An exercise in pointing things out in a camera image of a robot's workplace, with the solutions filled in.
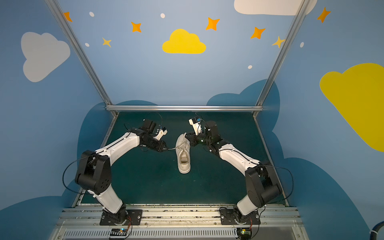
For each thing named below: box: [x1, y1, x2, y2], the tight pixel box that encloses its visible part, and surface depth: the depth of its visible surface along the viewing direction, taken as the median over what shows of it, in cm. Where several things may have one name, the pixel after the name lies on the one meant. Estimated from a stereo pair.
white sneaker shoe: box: [175, 132, 191, 174], surface depth 91 cm
